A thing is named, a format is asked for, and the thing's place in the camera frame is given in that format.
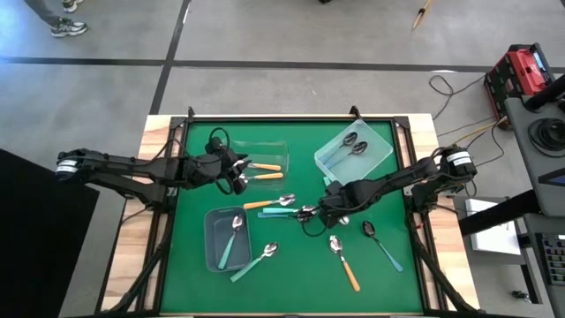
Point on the clear plastic bin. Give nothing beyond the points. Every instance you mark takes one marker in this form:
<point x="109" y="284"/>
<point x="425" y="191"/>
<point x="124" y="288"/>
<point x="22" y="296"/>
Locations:
<point x="273" y="152"/>

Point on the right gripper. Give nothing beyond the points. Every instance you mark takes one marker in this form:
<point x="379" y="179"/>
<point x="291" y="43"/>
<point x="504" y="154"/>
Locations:
<point x="342" y="199"/>

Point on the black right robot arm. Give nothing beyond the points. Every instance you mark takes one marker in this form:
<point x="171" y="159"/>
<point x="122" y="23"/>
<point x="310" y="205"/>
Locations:
<point x="397" y="179"/>

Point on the green table mat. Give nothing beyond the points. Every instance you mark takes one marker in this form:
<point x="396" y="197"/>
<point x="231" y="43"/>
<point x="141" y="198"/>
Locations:
<point x="309" y="274"/>

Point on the black keypad with blue keys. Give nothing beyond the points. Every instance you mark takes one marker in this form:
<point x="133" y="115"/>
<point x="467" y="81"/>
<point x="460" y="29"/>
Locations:
<point x="555" y="260"/>

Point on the grey side desk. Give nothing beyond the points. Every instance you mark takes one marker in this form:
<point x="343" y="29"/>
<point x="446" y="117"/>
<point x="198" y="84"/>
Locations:
<point x="525" y="150"/>

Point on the black upright frame post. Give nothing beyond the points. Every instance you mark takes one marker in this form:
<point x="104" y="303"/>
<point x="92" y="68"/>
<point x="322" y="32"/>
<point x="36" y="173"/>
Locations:
<point x="190" y="113"/>
<point x="354" y="111"/>

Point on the black aluminium table frame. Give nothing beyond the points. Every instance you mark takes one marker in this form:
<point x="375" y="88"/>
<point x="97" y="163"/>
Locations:
<point x="399" y="126"/>

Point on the grey-blue plastic bin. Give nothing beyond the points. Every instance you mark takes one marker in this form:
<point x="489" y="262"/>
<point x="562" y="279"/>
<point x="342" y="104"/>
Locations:
<point x="216" y="240"/>

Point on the red and black tool case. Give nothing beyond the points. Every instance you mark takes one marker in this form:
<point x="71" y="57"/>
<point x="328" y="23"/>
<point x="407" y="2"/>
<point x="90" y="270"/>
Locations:
<point x="523" y="66"/>

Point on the small black floor caster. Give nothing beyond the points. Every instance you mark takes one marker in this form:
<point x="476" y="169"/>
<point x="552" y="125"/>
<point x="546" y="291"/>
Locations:
<point x="520" y="295"/>

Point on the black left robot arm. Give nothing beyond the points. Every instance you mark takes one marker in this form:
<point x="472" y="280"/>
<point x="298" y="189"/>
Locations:
<point x="132" y="165"/>

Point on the black panel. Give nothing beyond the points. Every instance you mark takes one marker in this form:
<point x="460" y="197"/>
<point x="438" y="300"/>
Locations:
<point x="35" y="256"/>

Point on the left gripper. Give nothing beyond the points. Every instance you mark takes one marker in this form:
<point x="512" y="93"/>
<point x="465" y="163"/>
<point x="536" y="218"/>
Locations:
<point x="207" y="170"/>

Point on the white box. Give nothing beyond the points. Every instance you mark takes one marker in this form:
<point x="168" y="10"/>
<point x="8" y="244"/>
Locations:
<point x="494" y="240"/>

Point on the frosted translucent plastic bin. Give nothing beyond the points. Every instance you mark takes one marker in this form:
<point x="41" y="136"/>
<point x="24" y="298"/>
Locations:
<point x="375" y="146"/>

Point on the black desk support beam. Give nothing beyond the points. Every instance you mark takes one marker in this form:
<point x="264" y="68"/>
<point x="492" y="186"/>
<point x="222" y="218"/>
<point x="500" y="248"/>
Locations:
<point x="499" y="214"/>

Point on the person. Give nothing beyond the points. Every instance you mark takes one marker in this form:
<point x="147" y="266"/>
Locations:
<point x="66" y="27"/>

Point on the black cylindrical pole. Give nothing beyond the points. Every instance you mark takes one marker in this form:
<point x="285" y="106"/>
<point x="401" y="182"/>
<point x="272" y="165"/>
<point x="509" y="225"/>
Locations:
<point x="547" y="90"/>

